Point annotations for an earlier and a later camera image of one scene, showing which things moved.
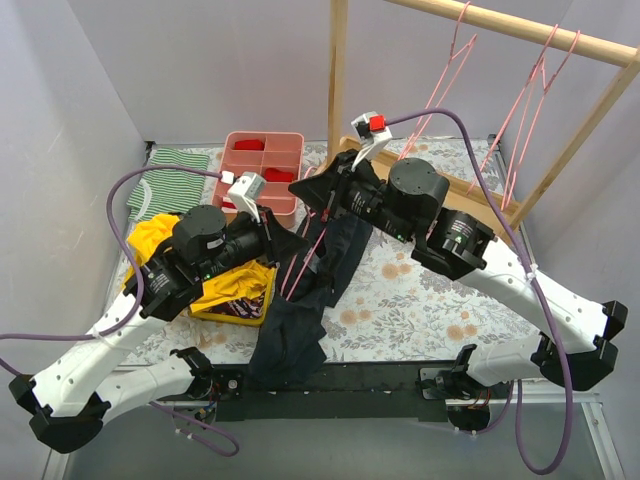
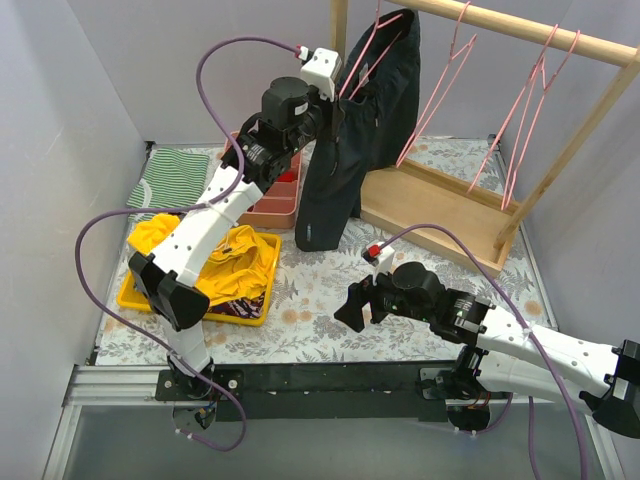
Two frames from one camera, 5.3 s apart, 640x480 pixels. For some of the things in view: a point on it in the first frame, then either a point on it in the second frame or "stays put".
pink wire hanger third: x=540 y=58 stays put
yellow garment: x=151 y=235 stays put
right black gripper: x=335 y=183 -> x=375 y=298
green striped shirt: x=168 y=192 stays put
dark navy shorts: x=292 y=342 -> x=374 y=126
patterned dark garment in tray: x=243 y=307 stays put
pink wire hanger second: x=453 y=54 stays put
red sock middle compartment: x=275 y=175 stays put
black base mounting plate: x=342 y=392 stays put
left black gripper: x=270 y=237 -> x=335 y=118
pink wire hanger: x=310 y=212 -> x=369 y=42
